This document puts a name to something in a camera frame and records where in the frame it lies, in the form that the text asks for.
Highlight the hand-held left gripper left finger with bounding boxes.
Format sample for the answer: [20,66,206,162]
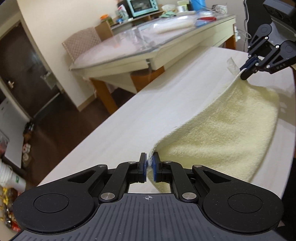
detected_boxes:
[67,152,148,202]

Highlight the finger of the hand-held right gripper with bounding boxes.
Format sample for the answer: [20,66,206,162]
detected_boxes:
[241,40,296,80]
[240,24,273,70]

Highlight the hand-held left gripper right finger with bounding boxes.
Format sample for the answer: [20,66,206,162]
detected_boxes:
[152,152,228,202]

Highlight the cream yellow towel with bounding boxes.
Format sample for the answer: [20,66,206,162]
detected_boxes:
[148,57,279,194]

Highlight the blue thermos jug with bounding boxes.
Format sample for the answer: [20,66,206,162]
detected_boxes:
[190,0,207,11]

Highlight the clear plastic bag with roll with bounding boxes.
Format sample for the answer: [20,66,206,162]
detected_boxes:
[148,16,197,35]

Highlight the cream glass-topped dining table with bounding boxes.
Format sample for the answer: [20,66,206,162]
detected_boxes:
[69,14,237,115]

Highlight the pair of slippers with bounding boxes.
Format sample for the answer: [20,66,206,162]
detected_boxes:
[21,143,33,168]

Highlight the teal toaster oven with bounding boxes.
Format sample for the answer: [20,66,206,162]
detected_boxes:
[125,0,160,18]

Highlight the white plastic bucket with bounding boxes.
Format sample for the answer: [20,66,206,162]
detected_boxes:
[0,160,26,187]

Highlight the snack bag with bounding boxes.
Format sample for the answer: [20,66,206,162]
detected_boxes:
[117,5,129,20]

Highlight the woven pattern chair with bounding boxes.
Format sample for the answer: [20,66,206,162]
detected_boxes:
[62,27,102,63]

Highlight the brown cardboard box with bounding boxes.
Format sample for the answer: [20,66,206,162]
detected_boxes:
[95,21,114,41]

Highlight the dark brown door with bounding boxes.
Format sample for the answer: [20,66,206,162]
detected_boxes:
[0,20,64,119]

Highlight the white cable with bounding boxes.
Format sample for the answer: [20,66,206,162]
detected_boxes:
[238,28,253,40]

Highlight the white wall basket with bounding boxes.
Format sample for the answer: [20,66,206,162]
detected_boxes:
[40,71,58,89]

